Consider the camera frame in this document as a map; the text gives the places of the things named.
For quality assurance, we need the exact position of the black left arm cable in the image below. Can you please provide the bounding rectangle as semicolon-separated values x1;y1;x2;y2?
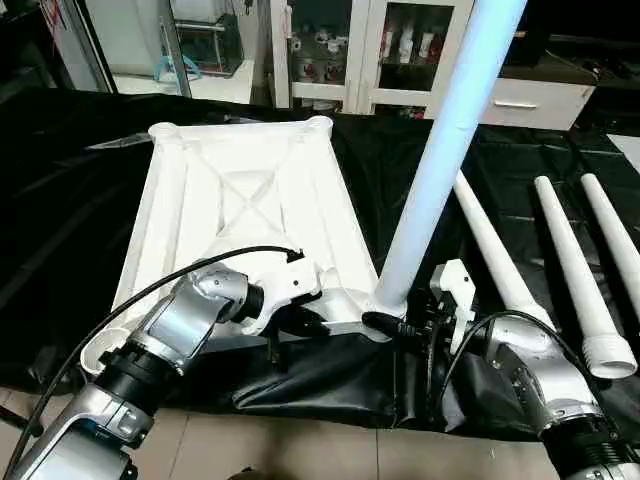
17;246;306;451

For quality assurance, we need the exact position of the glass tank with dark frame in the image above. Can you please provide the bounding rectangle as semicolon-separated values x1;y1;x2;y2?
172;0;251;81

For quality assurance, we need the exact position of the black desk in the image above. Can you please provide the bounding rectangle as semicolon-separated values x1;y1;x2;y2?
544;34;640;134

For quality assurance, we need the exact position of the black work mat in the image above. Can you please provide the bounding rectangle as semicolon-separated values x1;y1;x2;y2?
0;88;640;441

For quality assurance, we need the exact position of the white glass door cabinet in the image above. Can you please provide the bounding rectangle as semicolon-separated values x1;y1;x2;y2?
272;0;476;119

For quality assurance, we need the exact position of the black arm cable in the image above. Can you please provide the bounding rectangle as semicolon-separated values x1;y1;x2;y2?
424;309;509;431
17;246;306;451

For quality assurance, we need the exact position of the teal plastic bag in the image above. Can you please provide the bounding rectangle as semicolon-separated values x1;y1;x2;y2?
154;54;201;84

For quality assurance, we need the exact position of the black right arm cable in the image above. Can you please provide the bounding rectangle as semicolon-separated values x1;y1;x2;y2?
424;309;509;431

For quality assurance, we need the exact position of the metal framed glass panel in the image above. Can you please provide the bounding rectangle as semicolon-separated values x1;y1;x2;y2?
64;0;121;94

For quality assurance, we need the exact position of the black speaker box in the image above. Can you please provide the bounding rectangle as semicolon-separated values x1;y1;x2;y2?
502;0;551;69

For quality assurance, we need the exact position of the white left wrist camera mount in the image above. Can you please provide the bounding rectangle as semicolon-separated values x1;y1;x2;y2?
239;252;321;337

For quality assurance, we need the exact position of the white drawer unit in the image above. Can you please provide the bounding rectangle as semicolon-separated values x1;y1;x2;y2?
479;77;596;131

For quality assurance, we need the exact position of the white plastic table leg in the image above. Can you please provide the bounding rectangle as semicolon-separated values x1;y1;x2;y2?
579;173;640;301
533;174;639;379
452;172;556;331
373;0;529;316

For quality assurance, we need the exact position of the white plastic table top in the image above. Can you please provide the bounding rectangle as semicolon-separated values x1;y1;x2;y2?
79;115;406;379

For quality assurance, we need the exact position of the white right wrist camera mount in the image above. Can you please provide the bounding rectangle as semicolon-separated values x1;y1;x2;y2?
429;259;476;354

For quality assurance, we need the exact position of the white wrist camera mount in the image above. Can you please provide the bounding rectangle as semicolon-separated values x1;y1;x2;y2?
239;252;321;337
429;259;476;354

